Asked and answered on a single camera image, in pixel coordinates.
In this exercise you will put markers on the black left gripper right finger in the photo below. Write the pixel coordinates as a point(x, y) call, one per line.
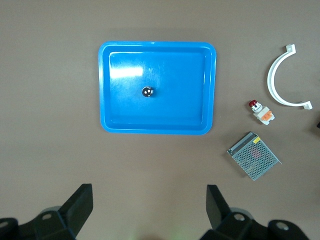
point(237, 222)

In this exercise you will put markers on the black cylindrical capacitor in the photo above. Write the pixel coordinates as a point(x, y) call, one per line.
point(147, 91)

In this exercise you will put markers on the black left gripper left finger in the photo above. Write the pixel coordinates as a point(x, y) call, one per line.
point(62, 217)

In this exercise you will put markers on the orange button box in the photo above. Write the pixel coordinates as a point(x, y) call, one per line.
point(318, 125)

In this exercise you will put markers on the metal mesh power supply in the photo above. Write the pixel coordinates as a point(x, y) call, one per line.
point(255, 157)

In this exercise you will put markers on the blue plastic tray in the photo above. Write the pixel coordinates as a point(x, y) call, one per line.
point(160, 100)

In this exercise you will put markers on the large white pipe clamp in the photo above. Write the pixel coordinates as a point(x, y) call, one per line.
point(270, 85)

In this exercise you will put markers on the red orange indicator lamp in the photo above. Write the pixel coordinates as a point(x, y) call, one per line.
point(262, 113)

